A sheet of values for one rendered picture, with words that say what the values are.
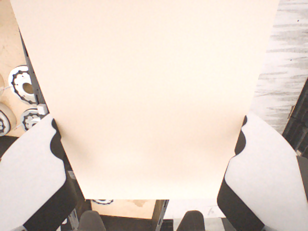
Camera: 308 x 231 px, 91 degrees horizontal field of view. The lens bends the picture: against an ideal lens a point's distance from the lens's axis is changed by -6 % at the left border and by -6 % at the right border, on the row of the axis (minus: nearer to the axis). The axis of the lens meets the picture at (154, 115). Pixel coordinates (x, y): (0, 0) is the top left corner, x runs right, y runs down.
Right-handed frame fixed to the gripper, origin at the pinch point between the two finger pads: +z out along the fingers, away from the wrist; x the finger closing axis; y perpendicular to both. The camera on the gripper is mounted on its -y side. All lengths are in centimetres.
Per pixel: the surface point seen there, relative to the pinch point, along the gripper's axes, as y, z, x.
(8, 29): -5.7, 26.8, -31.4
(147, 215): 67, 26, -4
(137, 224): 69, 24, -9
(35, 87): 4.2, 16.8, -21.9
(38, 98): 6.7, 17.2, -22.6
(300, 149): 61, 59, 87
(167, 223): 169, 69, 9
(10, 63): 1.6, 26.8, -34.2
